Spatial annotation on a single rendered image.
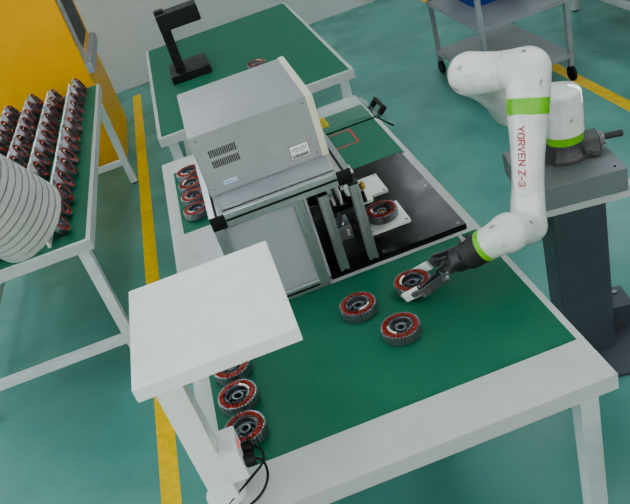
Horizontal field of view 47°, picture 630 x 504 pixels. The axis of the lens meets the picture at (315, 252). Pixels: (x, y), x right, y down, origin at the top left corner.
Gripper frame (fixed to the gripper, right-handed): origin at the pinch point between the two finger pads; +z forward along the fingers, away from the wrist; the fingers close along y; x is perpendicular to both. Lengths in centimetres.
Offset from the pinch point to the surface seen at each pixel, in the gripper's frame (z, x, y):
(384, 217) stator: 12.2, -11.8, -30.2
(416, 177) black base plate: 12, -7, -63
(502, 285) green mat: -21.3, 14.6, -1.4
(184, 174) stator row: 107, -63, -76
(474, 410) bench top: -21, 15, 46
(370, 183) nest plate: 26, -16, -58
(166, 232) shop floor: 222, -39, -148
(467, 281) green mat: -12.3, 9.4, -3.3
